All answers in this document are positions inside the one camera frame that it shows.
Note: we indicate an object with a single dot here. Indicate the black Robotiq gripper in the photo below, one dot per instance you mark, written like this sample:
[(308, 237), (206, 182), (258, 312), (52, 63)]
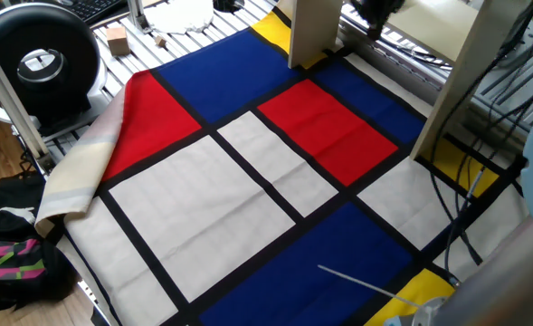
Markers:
[(377, 9)]

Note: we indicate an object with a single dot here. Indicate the cream wooden shelf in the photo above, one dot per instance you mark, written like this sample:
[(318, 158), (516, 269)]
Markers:
[(313, 31)]

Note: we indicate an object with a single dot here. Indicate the black round base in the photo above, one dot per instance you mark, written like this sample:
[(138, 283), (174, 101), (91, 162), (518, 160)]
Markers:
[(227, 4)]

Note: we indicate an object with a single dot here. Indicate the white crumpled cloth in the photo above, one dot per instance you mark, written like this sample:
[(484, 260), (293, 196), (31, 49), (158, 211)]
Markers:
[(180, 16)]

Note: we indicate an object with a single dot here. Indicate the tiny wooden block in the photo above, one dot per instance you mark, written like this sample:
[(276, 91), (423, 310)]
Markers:
[(160, 41)]

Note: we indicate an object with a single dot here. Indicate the Mondrian pattern colour-block tablecloth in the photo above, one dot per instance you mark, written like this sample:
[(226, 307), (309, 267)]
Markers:
[(248, 204)]

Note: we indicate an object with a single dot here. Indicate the white zip tie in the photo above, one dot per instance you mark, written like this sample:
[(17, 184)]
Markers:
[(365, 284)]

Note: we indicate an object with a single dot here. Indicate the light wooden cube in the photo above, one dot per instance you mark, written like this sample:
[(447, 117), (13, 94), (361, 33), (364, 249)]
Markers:
[(117, 41)]

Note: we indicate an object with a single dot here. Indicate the black keyboard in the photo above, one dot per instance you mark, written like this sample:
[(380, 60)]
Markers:
[(94, 6)]

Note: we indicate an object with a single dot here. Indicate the black round fan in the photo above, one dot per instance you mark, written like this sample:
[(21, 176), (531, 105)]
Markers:
[(44, 68)]

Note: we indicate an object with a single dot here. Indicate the black backpack with neon pattern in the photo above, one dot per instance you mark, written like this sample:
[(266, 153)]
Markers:
[(12, 271)]

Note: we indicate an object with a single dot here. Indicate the aluminium frame post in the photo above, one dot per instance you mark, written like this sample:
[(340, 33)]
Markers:
[(137, 16), (3, 99)]

